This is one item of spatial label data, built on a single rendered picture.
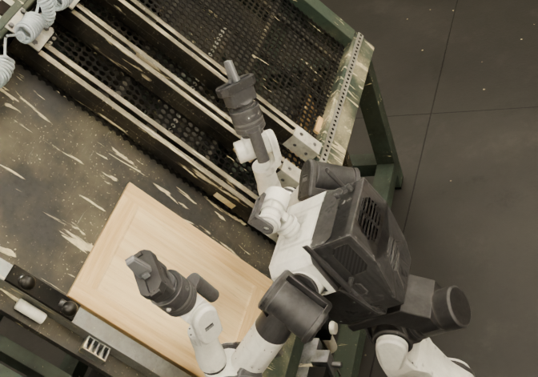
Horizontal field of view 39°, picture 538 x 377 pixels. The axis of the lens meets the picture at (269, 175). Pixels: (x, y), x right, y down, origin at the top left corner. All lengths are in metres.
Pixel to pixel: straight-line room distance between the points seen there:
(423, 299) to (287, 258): 0.40
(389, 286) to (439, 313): 0.20
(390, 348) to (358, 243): 0.43
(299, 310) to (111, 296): 0.60
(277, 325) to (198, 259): 0.60
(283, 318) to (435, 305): 0.45
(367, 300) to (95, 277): 0.74
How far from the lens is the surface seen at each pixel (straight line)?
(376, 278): 1.90
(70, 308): 1.95
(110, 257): 2.22
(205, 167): 2.51
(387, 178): 3.81
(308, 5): 3.43
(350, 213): 1.86
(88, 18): 2.60
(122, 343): 2.12
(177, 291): 1.73
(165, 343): 2.21
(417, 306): 2.07
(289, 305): 1.81
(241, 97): 2.14
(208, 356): 1.93
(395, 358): 2.18
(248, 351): 1.93
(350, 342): 3.19
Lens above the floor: 2.67
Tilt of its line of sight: 38 degrees down
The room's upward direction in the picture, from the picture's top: 23 degrees counter-clockwise
